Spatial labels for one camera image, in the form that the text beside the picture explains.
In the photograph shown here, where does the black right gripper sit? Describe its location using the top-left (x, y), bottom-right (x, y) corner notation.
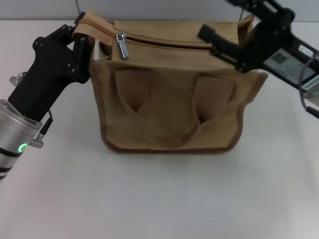
top-left (198, 0), bottom-right (319, 88)

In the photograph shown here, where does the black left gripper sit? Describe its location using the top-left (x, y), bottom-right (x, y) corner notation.
top-left (7, 12), bottom-right (97, 121)

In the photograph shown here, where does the silver zipper pull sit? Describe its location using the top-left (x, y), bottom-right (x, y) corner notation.
top-left (116, 33), bottom-right (130, 60)

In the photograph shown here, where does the khaki canvas food bag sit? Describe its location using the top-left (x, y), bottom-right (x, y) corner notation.
top-left (72, 9), bottom-right (269, 153)

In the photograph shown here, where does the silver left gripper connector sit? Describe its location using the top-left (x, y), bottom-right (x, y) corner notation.
top-left (9, 72), bottom-right (27, 87)

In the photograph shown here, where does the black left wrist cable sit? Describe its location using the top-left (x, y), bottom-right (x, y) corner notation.
top-left (31, 109), bottom-right (54, 149)

